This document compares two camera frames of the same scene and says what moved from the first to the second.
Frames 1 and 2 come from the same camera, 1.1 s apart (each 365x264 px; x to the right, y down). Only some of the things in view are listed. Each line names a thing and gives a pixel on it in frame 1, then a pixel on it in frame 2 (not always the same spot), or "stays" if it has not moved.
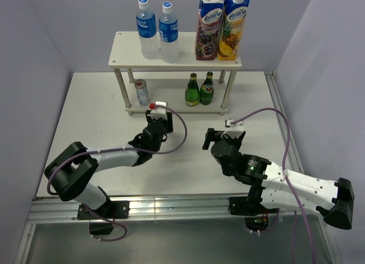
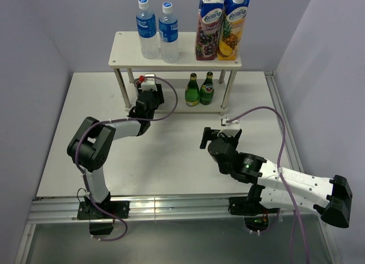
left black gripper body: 156,148 -> 155,103
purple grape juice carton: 209,25 stays
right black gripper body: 226,171 stays
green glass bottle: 192,91 stays
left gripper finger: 169,122 -> 159,94
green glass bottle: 207,90 stays
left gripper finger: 147,112 -> 140,94
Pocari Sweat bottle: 146,27 stays
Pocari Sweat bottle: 168,28 stays
